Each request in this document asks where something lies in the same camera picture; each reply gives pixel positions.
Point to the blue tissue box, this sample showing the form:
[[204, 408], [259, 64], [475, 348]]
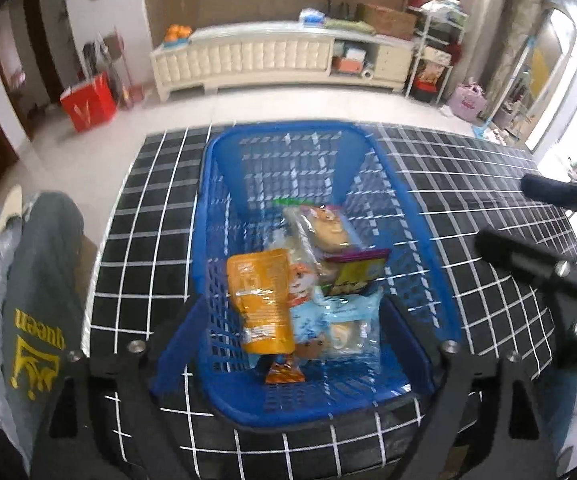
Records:
[[311, 16]]

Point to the person's blue trouser leg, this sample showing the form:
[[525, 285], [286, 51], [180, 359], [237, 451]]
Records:
[[563, 420]]

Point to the brown cardboard box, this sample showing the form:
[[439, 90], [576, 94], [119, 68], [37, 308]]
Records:
[[386, 20]]

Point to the silver standing air conditioner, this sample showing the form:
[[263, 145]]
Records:
[[488, 10]]

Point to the blue plastic basket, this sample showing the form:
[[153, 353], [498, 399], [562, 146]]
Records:
[[278, 160]]

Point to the light blue cookie packet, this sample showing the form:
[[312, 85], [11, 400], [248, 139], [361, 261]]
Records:
[[341, 330]]

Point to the patterned beige curtain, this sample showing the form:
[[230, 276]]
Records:
[[526, 20]]

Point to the pink bag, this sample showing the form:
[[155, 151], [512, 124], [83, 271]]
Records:
[[466, 101]]

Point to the arched standing mirror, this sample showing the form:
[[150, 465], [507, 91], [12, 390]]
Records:
[[543, 70]]

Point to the cream TV cabinet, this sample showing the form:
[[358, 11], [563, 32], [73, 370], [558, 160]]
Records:
[[248, 55]]

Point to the white shelf rack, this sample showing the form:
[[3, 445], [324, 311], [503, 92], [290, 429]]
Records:
[[433, 45]]

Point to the green cushion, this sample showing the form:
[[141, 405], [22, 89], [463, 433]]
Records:
[[348, 26]]

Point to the purple snack packet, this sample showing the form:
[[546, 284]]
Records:
[[356, 272]]

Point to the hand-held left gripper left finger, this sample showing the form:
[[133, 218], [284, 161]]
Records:
[[178, 345]]

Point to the cartoon print cake packet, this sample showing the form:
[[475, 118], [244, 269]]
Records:
[[318, 232]]

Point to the pile of oranges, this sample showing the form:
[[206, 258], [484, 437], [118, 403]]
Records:
[[177, 34]]

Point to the small orange-red snack packet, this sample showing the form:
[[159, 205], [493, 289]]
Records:
[[283, 372]]

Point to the orange snack packet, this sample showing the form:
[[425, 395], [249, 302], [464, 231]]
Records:
[[261, 300]]

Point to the grey sweatshirt yellow print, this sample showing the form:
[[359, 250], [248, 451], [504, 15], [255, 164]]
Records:
[[43, 285]]

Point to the green cracker packet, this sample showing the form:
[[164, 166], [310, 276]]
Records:
[[288, 202]]

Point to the red paper bag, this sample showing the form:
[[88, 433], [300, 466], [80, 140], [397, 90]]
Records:
[[88, 105]]

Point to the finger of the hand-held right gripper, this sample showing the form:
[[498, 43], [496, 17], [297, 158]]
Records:
[[558, 192], [518, 255]]

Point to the black checked tablecloth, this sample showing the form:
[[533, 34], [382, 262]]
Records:
[[143, 240]]

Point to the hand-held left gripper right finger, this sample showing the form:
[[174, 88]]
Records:
[[411, 345]]

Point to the cream cloth piece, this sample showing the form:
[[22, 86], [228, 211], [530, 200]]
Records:
[[8, 210]]

